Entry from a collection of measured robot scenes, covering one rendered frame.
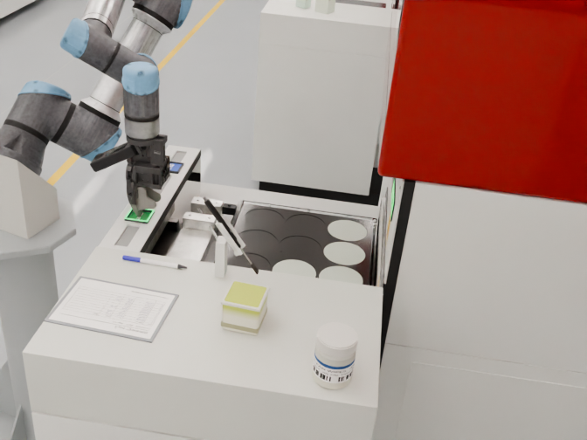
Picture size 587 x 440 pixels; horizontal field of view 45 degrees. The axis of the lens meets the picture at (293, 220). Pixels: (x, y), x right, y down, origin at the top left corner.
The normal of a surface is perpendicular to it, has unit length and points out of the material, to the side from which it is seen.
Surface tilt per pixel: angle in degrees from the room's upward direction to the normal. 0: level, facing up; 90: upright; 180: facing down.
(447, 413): 90
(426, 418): 90
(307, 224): 0
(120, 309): 0
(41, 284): 90
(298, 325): 0
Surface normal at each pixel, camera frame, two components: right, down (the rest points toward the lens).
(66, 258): 0.08, -0.86
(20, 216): -0.41, 0.44
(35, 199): 0.91, 0.28
